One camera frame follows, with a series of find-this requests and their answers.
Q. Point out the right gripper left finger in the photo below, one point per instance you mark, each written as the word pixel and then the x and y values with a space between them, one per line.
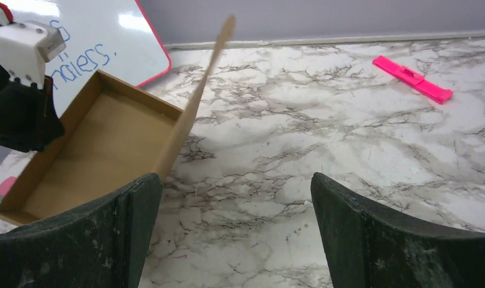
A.
pixel 102 243

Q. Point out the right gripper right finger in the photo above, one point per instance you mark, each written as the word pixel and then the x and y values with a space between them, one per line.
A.
pixel 368 244

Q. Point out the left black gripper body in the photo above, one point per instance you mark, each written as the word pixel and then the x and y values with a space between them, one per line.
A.
pixel 28 119

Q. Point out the brown cardboard box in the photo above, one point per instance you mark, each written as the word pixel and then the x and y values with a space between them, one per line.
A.
pixel 114 132

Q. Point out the pink whiteboard eraser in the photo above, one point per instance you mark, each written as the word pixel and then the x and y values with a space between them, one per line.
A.
pixel 6 185

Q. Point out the pink framed whiteboard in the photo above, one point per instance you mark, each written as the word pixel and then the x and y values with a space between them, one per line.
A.
pixel 109 35

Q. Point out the pink highlighter marker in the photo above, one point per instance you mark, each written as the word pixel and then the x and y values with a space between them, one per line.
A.
pixel 413 79

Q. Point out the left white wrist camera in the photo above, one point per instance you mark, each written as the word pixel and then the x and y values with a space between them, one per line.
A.
pixel 26 48

